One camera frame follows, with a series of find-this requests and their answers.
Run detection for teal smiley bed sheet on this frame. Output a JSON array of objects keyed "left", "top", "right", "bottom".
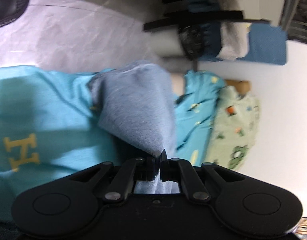
[{"left": 0, "top": 66, "right": 225, "bottom": 224}]

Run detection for grey cloth on chair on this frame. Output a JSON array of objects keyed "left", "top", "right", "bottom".
[{"left": 217, "top": 0, "right": 249, "bottom": 61}]

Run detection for green cartoon fleece blanket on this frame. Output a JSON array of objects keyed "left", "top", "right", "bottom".
[{"left": 204, "top": 86, "right": 260, "bottom": 170}]

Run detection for white black-edged desk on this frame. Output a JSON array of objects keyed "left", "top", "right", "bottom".
[{"left": 143, "top": 0, "right": 299, "bottom": 32}]

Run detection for black shoe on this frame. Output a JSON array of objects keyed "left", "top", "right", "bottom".
[{"left": 0, "top": 0, "right": 30, "bottom": 28}]

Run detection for blue denim jeans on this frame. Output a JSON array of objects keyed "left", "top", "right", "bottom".
[{"left": 87, "top": 61, "right": 179, "bottom": 194}]

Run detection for gold leaf framed picture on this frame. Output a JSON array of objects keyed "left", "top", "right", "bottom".
[{"left": 295, "top": 217, "right": 307, "bottom": 238}]

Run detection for blue quilted chair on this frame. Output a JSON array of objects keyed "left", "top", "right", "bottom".
[{"left": 199, "top": 23, "right": 287, "bottom": 66}]

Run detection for black-lined waste bin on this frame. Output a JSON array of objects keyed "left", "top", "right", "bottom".
[{"left": 178, "top": 25, "right": 205, "bottom": 61}]

